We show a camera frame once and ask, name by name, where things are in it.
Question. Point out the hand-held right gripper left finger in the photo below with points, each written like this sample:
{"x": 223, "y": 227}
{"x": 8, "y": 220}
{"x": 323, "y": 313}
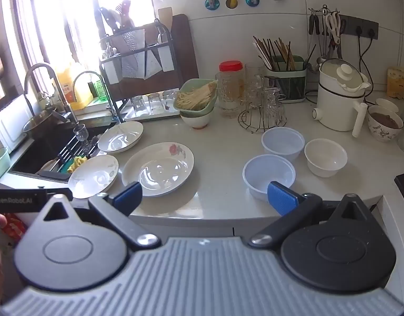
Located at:
{"x": 128, "y": 197}

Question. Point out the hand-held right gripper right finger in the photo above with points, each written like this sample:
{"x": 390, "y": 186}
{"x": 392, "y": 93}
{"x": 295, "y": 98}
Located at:
{"x": 282, "y": 199}

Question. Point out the translucent plastic bowl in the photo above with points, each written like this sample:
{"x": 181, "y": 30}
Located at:
{"x": 282, "y": 143}
{"x": 264, "y": 176}

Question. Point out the white gold-rim leaf plate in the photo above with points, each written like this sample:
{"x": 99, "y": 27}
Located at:
{"x": 121, "y": 138}
{"x": 95, "y": 176}

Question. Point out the large white flower-print plate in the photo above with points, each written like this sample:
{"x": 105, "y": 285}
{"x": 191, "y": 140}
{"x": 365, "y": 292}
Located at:
{"x": 162, "y": 168}

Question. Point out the white ceramic bowl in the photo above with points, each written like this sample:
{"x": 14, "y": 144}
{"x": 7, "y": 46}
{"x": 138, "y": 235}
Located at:
{"x": 325, "y": 158}

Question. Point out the yellow cloth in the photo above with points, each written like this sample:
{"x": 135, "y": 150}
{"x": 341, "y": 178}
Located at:
{"x": 77, "y": 164}

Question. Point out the sink drain rack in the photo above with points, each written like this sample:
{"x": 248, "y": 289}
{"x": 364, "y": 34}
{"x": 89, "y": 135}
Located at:
{"x": 68, "y": 153}

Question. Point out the steel pot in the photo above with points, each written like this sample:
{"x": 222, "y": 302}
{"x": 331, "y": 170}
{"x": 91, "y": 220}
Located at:
{"x": 40, "y": 125}

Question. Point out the small stemmed glass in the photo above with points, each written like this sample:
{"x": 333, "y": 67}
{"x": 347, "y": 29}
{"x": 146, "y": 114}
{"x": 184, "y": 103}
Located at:
{"x": 81, "y": 133}

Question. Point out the white cutting board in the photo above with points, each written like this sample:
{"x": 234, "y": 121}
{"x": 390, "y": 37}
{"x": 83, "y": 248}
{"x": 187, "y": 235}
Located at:
{"x": 11, "y": 121}

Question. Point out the white drip tray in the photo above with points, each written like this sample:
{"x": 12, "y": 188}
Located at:
{"x": 156, "y": 116}

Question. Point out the clear glass cup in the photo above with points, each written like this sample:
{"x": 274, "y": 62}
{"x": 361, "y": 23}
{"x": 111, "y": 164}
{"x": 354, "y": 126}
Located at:
{"x": 254, "y": 74}
{"x": 254, "y": 103}
{"x": 276, "y": 108}

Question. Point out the short drinking glass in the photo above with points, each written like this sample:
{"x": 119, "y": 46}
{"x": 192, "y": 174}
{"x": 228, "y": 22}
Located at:
{"x": 155, "y": 102}
{"x": 170, "y": 99}
{"x": 139, "y": 105}

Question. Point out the white bowl with orange foot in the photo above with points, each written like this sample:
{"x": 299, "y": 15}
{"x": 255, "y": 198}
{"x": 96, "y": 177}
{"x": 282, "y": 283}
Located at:
{"x": 197, "y": 120}

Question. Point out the white electric kettle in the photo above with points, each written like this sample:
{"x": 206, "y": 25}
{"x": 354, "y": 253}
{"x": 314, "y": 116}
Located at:
{"x": 337, "y": 105}

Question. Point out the textured glass pitcher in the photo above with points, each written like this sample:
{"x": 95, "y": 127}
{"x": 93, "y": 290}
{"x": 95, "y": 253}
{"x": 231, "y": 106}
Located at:
{"x": 229, "y": 100}

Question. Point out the green bottle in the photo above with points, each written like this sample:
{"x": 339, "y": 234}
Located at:
{"x": 100, "y": 85}

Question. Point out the green chopstick holder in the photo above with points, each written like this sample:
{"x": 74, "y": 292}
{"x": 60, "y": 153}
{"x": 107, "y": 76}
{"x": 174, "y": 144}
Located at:
{"x": 287, "y": 82}

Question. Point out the tall steel faucet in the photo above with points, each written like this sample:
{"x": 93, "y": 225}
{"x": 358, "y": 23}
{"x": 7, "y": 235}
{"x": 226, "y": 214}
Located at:
{"x": 55, "y": 85}

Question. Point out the green colander with enoki mushrooms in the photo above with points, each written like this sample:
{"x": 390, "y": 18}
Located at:
{"x": 195, "y": 97}

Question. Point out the patterned bowl with brown contents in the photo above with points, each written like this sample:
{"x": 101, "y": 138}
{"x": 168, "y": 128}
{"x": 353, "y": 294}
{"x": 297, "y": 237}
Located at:
{"x": 384, "y": 123}

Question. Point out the small steel faucet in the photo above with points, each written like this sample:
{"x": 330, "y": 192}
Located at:
{"x": 77, "y": 79}

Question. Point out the black dish rack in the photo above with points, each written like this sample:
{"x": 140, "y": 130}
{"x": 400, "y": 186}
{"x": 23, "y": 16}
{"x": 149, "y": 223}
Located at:
{"x": 105, "y": 69}

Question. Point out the steel cleaver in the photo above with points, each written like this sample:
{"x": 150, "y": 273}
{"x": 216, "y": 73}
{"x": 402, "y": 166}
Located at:
{"x": 133, "y": 56}

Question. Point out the small white bowl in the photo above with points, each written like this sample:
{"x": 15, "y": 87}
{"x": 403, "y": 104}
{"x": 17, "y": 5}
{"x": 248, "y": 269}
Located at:
{"x": 388, "y": 103}

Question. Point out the red-lid glass jar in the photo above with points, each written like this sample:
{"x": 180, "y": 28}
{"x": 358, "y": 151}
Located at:
{"x": 231, "y": 66}

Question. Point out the bundle of chopsticks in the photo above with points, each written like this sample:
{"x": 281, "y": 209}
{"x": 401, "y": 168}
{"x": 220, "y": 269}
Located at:
{"x": 274, "y": 51}

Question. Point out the dark brown cutting board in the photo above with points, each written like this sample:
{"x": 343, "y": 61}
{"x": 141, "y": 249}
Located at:
{"x": 184, "y": 56}

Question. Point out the yellow box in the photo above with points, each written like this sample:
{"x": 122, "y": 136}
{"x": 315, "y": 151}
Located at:
{"x": 397, "y": 82}

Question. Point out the kitchen scissors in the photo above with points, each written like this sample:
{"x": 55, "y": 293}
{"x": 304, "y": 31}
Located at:
{"x": 333, "y": 26}

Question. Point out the black wall outlet strip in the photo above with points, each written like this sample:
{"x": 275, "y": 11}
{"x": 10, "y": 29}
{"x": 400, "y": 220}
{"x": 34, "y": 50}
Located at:
{"x": 360, "y": 26}

